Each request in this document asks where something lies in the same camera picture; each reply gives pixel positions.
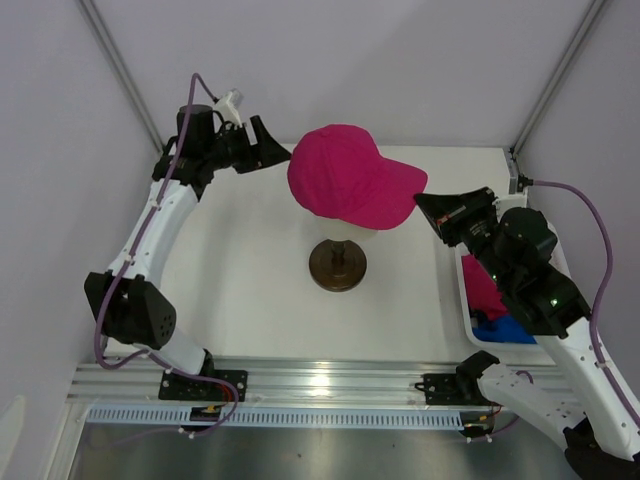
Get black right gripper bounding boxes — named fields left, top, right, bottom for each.
left=414, top=187, right=513, bottom=288

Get white slotted cable duct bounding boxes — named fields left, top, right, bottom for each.
left=86, top=404, right=464, bottom=431

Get aluminium frame post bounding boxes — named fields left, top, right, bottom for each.
left=75, top=0, right=164, bottom=153
left=505, top=0, right=613, bottom=194

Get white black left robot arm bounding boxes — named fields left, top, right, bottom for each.
left=84, top=104, right=291, bottom=401

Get magenta baseball cap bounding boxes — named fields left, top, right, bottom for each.
left=287, top=124, right=428, bottom=230

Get left aluminium frame post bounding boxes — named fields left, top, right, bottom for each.
left=75, top=0, right=164, bottom=153

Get white plastic perforated basket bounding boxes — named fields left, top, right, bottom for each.
left=440, top=191, right=590, bottom=345

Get cream mannequin head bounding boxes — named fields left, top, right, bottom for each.
left=315, top=216, right=378, bottom=242

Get aluminium mounting rail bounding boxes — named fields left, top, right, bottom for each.
left=67, top=355, right=611, bottom=412

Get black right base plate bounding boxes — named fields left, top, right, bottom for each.
left=414, top=373, right=492, bottom=406

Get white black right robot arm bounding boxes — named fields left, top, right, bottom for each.
left=414, top=187, right=639, bottom=479

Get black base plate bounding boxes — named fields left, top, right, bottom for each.
left=414, top=373, right=492, bottom=406
left=158, top=370, right=249, bottom=403

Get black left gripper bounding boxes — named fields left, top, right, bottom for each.
left=204, top=116, right=291, bottom=175

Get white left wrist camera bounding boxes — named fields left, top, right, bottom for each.
left=213, top=89, right=245, bottom=127

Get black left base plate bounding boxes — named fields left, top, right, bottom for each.
left=158, top=370, right=249, bottom=403

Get blue cap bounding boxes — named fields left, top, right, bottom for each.
left=472, top=315, right=536, bottom=345

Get right aluminium frame post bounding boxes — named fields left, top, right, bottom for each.
left=505, top=0, right=613, bottom=194

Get brown wooden round stand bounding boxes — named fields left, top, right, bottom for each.
left=308, top=239, right=367, bottom=293

